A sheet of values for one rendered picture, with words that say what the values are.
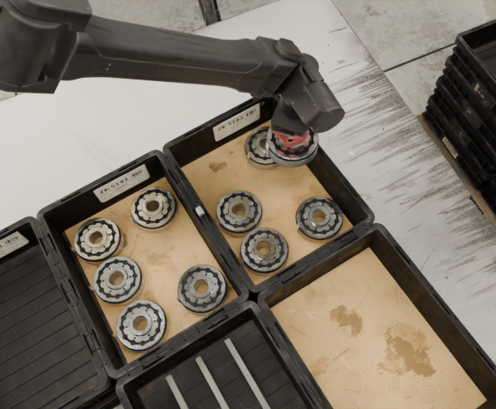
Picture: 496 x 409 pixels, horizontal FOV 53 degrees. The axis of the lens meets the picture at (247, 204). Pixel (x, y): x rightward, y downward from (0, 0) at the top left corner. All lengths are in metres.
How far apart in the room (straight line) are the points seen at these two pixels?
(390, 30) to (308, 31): 1.08
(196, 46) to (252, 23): 1.01
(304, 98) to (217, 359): 0.56
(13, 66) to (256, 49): 0.34
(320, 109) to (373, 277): 0.46
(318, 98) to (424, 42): 1.89
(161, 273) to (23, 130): 0.67
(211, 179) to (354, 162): 0.40
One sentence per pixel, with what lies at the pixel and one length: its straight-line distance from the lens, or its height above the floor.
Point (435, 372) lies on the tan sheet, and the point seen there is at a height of 0.83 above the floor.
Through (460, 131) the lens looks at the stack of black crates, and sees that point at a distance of 1.99.
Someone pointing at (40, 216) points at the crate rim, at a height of 0.93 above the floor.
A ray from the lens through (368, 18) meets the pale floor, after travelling 2.69.
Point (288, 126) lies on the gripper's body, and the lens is 0.88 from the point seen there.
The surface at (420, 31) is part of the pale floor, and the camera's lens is 2.68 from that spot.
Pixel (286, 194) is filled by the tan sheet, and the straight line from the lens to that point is 1.15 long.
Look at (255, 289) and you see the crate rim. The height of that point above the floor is 0.93.
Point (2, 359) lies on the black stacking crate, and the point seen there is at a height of 0.83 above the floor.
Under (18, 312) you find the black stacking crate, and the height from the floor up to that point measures 0.83.
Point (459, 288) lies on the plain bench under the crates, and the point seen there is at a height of 0.70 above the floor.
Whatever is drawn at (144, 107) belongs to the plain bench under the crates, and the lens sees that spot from 1.49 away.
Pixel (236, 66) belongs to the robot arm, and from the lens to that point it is 0.68.
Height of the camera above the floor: 1.86
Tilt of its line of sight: 65 degrees down
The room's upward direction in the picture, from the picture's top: 7 degrees counter-clockwise
